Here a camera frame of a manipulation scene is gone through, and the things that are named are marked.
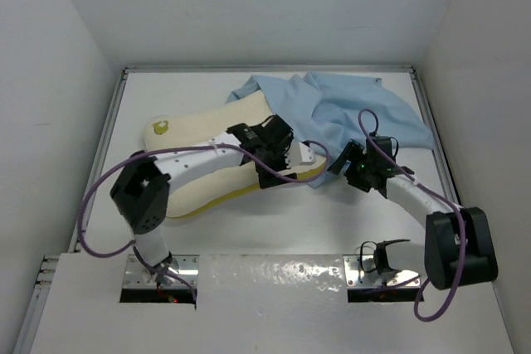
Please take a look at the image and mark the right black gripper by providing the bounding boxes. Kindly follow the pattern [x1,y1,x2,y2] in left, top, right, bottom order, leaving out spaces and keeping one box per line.
[328,142,374,192]

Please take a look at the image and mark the light blue pillowcase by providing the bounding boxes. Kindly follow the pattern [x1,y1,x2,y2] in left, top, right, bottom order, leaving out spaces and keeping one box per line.
[225,70,436,192]

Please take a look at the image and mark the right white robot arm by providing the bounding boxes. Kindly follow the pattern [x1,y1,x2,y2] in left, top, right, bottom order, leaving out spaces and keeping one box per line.
[328,133,499,290]

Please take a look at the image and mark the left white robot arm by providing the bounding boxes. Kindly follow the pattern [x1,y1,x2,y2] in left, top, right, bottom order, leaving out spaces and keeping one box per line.
[110,115,314,269]

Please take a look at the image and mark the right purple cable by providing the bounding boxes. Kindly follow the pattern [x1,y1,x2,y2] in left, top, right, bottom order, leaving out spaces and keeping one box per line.
[357,109,468,322]

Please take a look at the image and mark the purple cable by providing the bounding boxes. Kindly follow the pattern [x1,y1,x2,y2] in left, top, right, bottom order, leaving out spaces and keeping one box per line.
[77,140,331,301]
[357,109,468,322]

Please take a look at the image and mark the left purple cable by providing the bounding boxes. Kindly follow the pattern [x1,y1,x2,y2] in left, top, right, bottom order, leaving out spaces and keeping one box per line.
[77,140,331,301]

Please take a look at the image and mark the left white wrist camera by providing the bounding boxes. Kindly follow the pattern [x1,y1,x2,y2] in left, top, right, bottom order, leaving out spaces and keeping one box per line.
[285,140,316,167]

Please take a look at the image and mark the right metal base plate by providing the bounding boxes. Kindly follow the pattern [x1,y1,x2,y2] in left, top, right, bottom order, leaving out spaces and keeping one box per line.
[343,255,421,290]

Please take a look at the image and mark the metal base plate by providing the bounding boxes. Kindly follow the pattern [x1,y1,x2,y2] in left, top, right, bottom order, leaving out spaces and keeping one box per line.
[343,255,421,290]
[122,254,202,289]

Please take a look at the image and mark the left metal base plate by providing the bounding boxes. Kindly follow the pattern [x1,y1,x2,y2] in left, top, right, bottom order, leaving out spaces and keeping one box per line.
[122,254,202,289]

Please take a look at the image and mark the aluminium table frame rail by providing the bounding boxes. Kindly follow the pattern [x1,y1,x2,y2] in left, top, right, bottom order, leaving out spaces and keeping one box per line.
[38,66,457,293]

